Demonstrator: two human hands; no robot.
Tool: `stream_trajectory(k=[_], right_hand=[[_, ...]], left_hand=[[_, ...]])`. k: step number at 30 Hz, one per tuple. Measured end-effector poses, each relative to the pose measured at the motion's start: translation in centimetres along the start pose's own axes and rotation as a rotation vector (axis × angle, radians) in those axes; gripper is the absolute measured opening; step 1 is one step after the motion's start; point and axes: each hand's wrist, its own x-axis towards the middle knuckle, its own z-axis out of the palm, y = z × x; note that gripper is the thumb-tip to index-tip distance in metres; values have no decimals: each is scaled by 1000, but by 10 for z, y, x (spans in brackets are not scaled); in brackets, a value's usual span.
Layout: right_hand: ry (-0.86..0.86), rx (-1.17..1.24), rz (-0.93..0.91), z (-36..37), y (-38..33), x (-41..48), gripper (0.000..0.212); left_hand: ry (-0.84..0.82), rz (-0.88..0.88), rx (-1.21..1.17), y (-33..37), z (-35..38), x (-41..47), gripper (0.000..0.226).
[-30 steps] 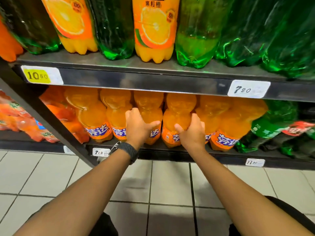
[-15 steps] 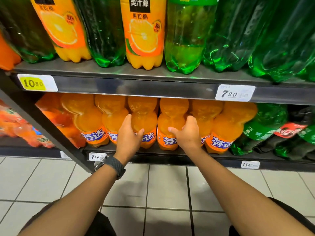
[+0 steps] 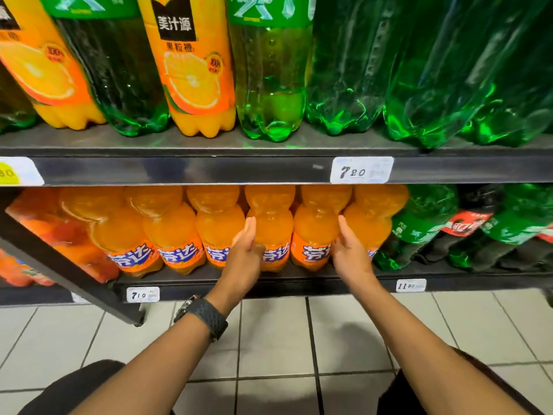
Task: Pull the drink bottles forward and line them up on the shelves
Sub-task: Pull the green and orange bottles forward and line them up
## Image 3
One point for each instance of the person's left hand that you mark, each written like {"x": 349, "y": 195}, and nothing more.
{"x": 242, "y": 267}

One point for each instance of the person's right hand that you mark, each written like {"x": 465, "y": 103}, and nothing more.
{"x": 354, "y": 263}

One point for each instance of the blue-label orange soda bottle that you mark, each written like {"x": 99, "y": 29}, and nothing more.
{"x": 272, "y": 220}
{"x": 315, "y": 229}
{"x": 371, "y": 220}

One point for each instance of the green-label green soda bottle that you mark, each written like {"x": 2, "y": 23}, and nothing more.
{"x": 116, "y": 73}
{"x": 350, "y": 60}
{"x": 440, "y": 82}
{"x": 414, "y": 229}
{"x": 514, "y": 224}
{"x": 15, "y": 108}

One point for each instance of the black metal shelf rack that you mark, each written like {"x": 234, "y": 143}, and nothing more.
{"x": 216, "y": 170}

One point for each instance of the row of orange soda bottles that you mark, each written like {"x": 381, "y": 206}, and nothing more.
{"x": 129, "y": 229}

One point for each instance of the light green soda bottle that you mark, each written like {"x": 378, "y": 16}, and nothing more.
{"x": 272, "y": 82}

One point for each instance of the person's left forearm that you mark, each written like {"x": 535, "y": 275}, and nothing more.
{"x": 151, "y": 371}

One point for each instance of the person's right leg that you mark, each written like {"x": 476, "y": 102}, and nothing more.
{"x": 395, "y": 401}

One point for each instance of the grey perforated-band wristwatch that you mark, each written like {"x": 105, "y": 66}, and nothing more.
{"x": 207, "y": 317}

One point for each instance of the small white price tag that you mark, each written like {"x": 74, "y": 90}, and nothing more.
{"x": 420, "y": 285}
{"x": 152, "y": 293}

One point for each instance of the yellow-marked white price tag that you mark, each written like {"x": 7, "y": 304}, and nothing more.
{"x": 30, "y": 168}

